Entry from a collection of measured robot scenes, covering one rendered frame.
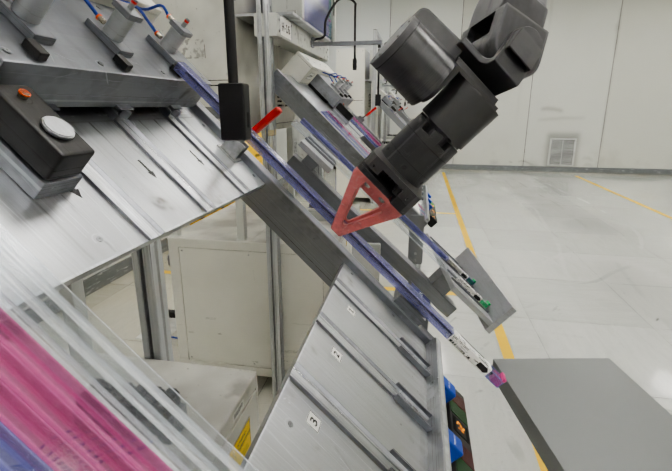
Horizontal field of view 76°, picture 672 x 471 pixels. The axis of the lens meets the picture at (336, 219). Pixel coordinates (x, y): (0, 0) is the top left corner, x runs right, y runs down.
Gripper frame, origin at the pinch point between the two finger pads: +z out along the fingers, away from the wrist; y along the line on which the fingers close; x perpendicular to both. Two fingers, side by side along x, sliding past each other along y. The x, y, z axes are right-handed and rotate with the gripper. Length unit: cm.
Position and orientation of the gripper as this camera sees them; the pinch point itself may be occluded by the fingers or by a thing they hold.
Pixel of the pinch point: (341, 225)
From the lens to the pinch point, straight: 48.4
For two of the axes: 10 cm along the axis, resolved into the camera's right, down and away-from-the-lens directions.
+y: -2.0, 2.5, -9.5
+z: -6.8, 6.6, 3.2
